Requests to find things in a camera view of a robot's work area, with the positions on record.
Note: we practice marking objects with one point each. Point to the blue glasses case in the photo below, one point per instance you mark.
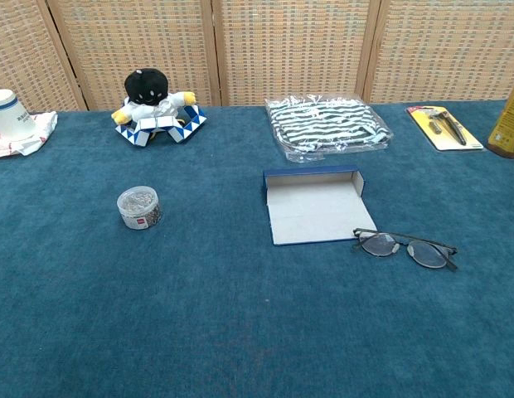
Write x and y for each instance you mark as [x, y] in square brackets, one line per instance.
[315, 207]

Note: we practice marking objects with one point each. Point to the black frame eyeglasses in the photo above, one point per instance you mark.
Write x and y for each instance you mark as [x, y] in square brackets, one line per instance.
[378, 244]

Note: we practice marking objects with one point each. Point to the striped cloth in plastic bag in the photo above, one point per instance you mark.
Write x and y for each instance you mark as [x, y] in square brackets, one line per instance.
[323, 124]

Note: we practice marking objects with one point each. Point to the blue table cover cloth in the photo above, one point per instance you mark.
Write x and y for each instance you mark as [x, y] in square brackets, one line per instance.
[199, 298]

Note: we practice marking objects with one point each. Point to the clear jar of paper clips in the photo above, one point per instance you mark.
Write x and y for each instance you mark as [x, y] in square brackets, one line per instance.
[139, 207]

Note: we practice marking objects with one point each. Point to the blue white snake puzzle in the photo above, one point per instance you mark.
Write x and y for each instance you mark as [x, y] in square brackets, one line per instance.
[157, 122]

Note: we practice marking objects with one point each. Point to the woven wooden folding screen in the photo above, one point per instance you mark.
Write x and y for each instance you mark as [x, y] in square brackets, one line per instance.
[282, 49]

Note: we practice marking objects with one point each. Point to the black head plush doll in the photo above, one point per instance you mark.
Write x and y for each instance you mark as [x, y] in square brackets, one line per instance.
[147, 85]

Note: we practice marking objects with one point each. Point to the razor in yellow blister pack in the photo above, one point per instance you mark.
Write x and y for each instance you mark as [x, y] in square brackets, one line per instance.
[441, 130]

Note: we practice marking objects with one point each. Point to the white red tissue pack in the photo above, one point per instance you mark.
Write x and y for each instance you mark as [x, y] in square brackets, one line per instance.
[43, 124]

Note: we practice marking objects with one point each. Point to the white bottle with blue band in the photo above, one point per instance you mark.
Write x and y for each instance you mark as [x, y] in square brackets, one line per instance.
[10, 116]

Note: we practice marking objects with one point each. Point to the yellow tea bottle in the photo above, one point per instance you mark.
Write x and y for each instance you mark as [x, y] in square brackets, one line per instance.
[510, 128]

